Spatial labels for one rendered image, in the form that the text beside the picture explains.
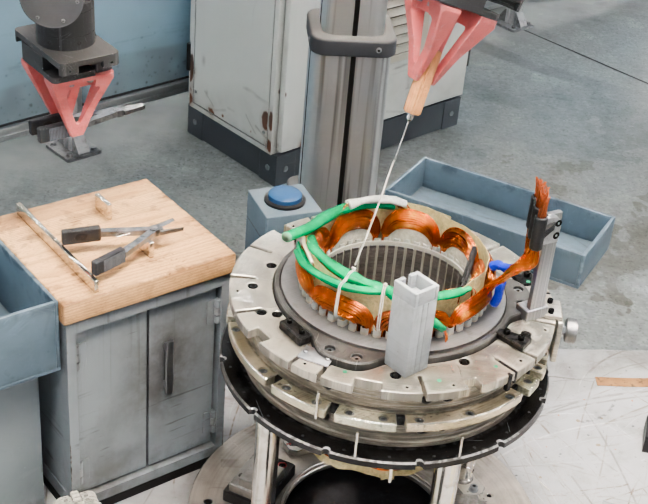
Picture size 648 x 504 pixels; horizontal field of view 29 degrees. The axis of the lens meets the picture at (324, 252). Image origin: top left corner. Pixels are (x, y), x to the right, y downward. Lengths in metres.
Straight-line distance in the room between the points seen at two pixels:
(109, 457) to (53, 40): 0.46
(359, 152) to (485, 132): 2.51
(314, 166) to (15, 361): 0.57
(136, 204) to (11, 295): 0.17
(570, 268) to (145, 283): 0.47
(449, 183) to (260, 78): 2.07
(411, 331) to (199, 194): 2.56
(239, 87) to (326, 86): 2.08
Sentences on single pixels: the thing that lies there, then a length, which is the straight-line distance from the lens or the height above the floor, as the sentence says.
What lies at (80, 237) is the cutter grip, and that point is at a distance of 1.31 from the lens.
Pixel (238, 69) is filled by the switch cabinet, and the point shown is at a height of 0.30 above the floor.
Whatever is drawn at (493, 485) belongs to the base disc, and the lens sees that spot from 1.48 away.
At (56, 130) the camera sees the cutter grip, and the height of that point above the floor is 1.19.
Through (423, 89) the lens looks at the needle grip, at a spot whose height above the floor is 1.31.
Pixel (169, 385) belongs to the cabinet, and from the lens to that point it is 1.38.
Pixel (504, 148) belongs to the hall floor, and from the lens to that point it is 4.06.
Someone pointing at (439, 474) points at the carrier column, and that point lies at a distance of 1.22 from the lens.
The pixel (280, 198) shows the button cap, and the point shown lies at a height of 1.04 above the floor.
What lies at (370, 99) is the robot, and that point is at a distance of 1.63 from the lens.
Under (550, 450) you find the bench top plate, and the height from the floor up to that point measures 0.78.
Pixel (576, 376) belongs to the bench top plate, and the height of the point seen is 0.78.
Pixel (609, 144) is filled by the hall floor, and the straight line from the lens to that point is 4.22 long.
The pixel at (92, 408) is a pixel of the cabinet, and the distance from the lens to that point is 1.35.
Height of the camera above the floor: 1.76
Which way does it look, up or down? 31 degrees down
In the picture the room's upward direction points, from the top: 5 degrees clockwise
